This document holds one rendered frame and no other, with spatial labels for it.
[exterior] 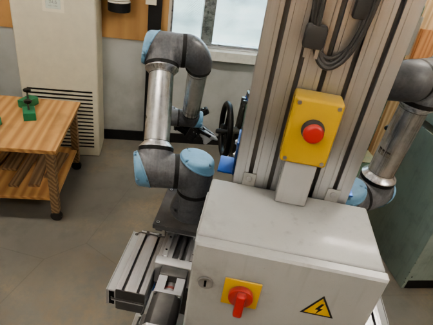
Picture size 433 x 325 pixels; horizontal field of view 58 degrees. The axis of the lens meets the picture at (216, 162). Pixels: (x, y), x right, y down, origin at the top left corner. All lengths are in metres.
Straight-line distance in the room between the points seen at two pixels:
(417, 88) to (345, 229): 0.49
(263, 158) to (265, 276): 0.24
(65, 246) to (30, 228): 0.27
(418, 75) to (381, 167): 0.34
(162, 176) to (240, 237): 0.58
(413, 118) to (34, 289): 1.88
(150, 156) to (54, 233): 1.39
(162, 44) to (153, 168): 0.41
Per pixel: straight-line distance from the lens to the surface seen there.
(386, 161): 1.34
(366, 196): 1.32
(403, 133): 1.29
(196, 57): 1.37
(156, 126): 1.28
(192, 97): 1.54
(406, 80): 1.14
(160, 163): 1.24
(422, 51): 3.49
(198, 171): 1.23
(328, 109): 0.71
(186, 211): 1.32
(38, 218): 2.65
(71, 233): 2.52
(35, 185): 2.61
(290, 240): 0.73
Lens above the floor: 1.71
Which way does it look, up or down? 32 degrees down
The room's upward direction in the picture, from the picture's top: 9 degrees clockwise
